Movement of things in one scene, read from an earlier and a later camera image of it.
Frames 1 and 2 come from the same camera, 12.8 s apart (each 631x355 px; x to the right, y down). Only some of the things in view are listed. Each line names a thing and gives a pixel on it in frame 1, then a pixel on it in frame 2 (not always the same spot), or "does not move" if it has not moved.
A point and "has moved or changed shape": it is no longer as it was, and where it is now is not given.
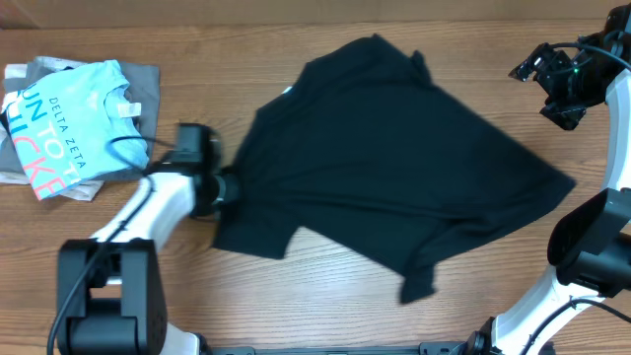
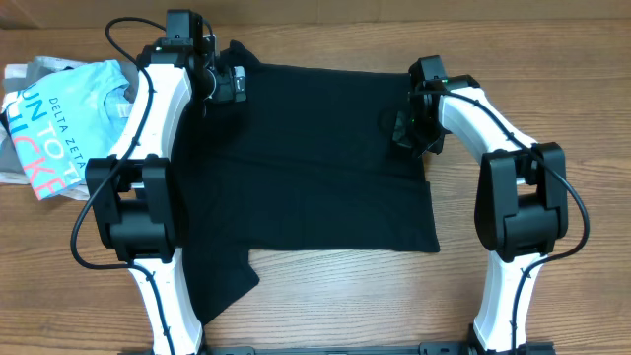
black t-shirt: x=366 y=153 has moved or changed shape
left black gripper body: x=228 y=188 -> x=223 y=92
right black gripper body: x=544 y=81 -> x=405 y=130
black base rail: x=437 y=348 does not move
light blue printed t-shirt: x=67 y=135 does not move
